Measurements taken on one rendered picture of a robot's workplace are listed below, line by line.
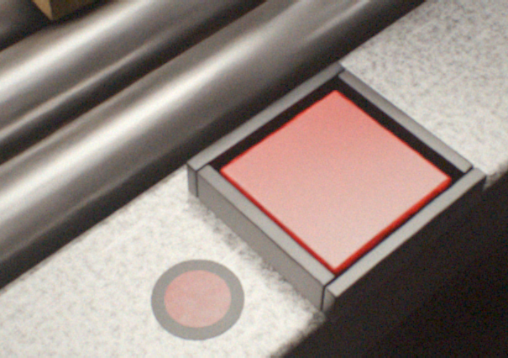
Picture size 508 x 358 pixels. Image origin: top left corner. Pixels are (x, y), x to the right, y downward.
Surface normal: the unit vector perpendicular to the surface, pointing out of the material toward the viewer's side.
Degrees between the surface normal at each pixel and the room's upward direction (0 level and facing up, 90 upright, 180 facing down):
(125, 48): 50
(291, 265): 90
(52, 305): 0
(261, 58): 31
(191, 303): 0
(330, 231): 0
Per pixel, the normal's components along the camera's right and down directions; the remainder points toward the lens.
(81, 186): 0.45, -0.09
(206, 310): 0.02, -0.62
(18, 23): 0.63, 0.30
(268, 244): -0.74, 0.52
